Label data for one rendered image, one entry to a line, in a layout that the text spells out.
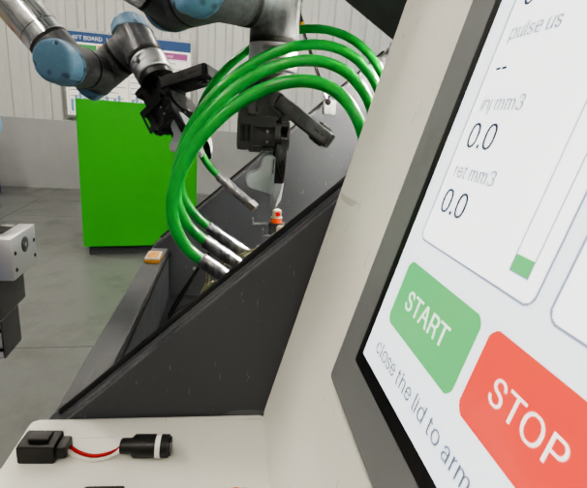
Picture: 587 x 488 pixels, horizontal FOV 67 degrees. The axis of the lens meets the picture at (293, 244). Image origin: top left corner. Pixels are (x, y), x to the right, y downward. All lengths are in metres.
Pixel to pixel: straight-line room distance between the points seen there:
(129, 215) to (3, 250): 3.09
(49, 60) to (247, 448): 0.72
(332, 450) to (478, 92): 0.21
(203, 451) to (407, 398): 0.27
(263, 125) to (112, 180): 3.41
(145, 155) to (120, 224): 0.64
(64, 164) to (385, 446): 7.42
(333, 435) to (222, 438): 0.18
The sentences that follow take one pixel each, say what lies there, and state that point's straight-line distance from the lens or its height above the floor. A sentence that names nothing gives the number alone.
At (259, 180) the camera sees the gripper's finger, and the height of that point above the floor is 1.17.
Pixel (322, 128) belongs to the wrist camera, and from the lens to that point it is 0.74.
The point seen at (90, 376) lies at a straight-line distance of 0.62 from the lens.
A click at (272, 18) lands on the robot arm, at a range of 0.71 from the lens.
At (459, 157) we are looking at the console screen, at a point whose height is 1.26.
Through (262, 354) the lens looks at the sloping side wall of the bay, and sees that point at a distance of 0.45.
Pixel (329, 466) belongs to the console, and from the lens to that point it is 0.29.
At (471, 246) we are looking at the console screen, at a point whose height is 1.23.
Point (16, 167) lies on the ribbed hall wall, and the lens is 7.77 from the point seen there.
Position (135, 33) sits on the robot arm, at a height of 1.41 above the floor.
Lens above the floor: 1.27
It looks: 16 degrees down
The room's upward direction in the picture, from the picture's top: 4 degrees clockwise
